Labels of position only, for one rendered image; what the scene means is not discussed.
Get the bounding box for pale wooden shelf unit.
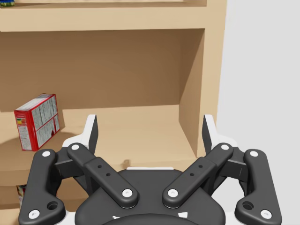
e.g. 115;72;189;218
0;0;228;211

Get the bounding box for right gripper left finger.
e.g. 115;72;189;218
18;114;140;225

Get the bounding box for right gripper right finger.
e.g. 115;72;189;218
162;114;283;225

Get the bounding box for red and white can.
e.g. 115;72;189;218
15;184;27;211

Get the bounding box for red and white carton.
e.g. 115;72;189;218
14;93;61;152

